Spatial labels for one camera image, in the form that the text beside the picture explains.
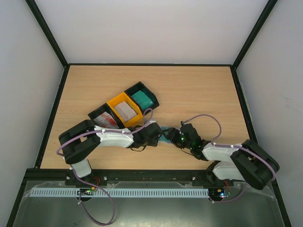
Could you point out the beige card holder wallet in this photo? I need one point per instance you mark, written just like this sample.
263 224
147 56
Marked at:
164 138

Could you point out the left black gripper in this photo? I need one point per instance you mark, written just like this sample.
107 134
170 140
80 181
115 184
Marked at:
154 143

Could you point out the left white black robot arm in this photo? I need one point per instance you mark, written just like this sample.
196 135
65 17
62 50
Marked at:
79 141

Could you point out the black bin with red cards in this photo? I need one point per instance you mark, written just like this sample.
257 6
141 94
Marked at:
105 108

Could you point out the red patterned card stack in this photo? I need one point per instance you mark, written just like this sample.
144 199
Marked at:
105 120

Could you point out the green card stack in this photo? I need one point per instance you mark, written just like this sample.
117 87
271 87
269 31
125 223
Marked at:
142 100

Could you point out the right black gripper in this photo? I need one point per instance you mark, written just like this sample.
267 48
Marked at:
174 136

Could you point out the black bin with green cards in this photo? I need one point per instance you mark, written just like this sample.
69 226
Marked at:
141 87

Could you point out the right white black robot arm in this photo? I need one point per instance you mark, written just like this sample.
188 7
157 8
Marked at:
246 161

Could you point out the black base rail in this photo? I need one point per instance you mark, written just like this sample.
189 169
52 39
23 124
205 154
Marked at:
202 178

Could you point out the light blue slotted cable duct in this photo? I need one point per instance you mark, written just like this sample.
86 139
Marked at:
120 193

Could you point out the yellow bin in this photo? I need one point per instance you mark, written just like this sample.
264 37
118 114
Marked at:
124 97

